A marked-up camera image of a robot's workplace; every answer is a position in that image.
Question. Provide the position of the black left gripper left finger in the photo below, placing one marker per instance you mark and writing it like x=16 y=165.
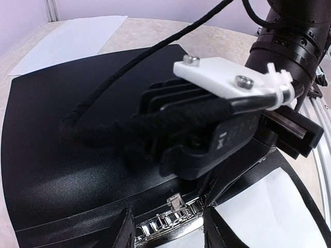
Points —
x=124 y=230

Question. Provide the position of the black clip file folder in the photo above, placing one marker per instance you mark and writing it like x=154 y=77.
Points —
x=75 y=152

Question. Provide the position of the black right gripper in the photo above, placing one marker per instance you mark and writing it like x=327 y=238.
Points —
x=283 y=129

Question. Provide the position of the blank white paper sheet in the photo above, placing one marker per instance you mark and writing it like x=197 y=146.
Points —
x=75 y=39

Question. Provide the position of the aluminium frame post right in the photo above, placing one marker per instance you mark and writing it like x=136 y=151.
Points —
x=51 y=10

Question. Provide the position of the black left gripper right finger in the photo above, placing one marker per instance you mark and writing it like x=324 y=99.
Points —
x=217 y=233

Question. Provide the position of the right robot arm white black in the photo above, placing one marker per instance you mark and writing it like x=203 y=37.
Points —
x=294 y=37

